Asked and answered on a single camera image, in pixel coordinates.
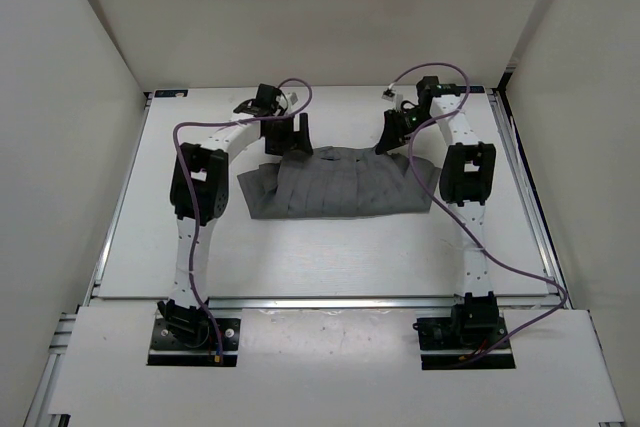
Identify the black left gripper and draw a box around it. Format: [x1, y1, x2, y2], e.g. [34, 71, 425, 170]
[264, 113, 312, 157]

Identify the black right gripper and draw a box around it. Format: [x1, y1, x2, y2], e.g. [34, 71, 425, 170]
[376, 108, 437, 154]

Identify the grey pleated skirt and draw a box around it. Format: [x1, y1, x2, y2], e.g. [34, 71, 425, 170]
[238, 146, 440, 220]

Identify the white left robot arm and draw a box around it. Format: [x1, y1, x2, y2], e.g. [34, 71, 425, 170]
[158, 84, 313, 347]

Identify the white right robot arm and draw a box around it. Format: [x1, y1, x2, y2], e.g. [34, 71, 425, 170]
[375, 76, 498, 347]

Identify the left blue corner label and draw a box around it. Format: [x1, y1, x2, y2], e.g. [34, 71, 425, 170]
[154, 89, 189, 98]

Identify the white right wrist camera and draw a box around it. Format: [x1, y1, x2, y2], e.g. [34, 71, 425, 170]
[382, 88, 404, 111]

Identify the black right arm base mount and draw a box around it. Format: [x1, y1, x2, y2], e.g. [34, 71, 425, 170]
[413, 292, 516, 371]

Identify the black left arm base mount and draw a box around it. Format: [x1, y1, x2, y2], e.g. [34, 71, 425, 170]
[147, 300, 241, 368]

